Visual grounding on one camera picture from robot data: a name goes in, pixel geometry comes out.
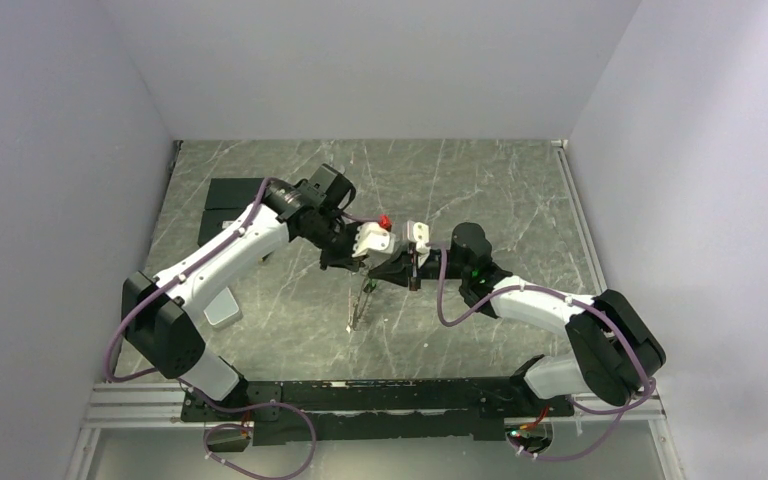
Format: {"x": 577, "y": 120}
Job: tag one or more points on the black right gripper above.
{"x": 398, "y": 272}

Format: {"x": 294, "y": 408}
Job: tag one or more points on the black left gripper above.
{"x": 344, "y": 259}

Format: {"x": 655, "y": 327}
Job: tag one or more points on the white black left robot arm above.
{"x": 159, "y": 310}

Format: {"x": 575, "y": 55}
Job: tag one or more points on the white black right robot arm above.
{"x": 613, "y": 354}

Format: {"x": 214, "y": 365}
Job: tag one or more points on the white rectangular router box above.
{"x": 223, "y": 310}

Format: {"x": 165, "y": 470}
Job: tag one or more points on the black flat electronic box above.
{"x": 226, "y": 200}

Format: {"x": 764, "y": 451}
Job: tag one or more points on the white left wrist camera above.
{"x": 374, "y": 237}

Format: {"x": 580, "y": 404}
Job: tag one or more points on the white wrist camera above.
{"x": 417, "y": 237}
{"x": 374, "y": 237}

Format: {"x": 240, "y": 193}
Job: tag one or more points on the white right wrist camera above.
{"x": 417, "y": 237}

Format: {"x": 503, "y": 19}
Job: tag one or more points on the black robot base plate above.
{"x": 280, "y": 412}

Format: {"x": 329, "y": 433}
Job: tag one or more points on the aluminium frame rail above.
{"x": 159, "y": 405}

